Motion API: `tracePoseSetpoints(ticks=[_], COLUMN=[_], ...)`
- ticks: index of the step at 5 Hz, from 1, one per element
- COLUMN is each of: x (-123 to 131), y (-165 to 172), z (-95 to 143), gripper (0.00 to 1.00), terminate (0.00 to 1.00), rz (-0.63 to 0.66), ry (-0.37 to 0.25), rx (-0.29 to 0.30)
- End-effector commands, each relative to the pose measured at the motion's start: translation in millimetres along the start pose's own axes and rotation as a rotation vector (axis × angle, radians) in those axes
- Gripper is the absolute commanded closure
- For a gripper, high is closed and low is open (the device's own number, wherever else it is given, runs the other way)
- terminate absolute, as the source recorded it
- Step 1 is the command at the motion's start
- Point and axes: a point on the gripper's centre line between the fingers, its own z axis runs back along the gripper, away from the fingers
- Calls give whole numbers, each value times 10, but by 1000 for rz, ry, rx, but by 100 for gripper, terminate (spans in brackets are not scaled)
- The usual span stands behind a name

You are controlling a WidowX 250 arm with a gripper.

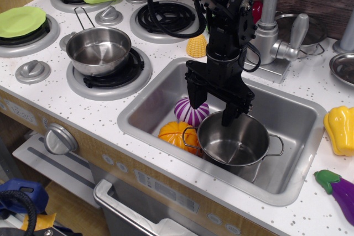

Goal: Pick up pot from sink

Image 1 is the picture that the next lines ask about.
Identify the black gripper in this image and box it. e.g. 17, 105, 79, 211
185, 56, 254, 127

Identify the steel pot with two handles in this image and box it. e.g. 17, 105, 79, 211
194, 111, 284, 183

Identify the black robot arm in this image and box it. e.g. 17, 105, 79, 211
185, 0, 259, 127

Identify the stainless steel sink basin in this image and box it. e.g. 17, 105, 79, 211
117, 58, 326, 206

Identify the purple white striped toy vegetable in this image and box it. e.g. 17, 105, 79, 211
174, 97, 210, 127

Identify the orange toy pumpkin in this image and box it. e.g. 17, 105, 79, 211
158, 122, 202, 157

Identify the yellow toy corn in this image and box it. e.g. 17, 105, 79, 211
186, 34, 207, 58

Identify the silver toy faucet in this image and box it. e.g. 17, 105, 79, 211
246, 0, 309, 83

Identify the black front right burner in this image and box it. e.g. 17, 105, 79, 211
66, 47, 152, 101

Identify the black burner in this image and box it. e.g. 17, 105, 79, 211
129, 1, 199, 44
0, 14, 61, 59
50, 0, 113, 13
66, 47, 152, 101

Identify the black back right burner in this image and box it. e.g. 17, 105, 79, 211
129, 1, 199, 44

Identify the red toy object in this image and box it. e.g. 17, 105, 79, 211
252, 1, 263, 24

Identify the steel strainer bowl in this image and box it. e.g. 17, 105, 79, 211
275, 12, 328, 59

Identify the yellow toy bell pepper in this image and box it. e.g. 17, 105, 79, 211
324, 106, 353, 157

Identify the small steel dish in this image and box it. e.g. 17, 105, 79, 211
329, 53, 353, 86

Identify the silver stove knob centre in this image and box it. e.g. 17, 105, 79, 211
95, 6, 123, 27

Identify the purple toy eggplant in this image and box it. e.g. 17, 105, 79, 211
314, 170, 353, 225

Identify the silver oven dial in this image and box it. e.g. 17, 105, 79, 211
44, 123, 79, 155

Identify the silver stove knob behind saucepan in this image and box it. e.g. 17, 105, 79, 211
59, 32, 76, 51

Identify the silver stove knob front left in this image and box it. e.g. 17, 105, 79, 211
15, 60, 51, 85

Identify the black back left burner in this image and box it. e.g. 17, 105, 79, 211
50, 0, 113, 13

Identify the black front left burner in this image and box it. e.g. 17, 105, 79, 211
0, 14, 61, 59

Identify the green plastic plate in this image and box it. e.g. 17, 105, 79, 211
1, 6, 46, 38

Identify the steel saucepan with long handle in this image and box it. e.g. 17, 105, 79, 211
65, 7, 132, 77

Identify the silver oven door handle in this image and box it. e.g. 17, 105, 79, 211
93, 179, 205, 236

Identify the blue clamp with black cable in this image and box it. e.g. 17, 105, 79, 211
1, 179, 82, 235

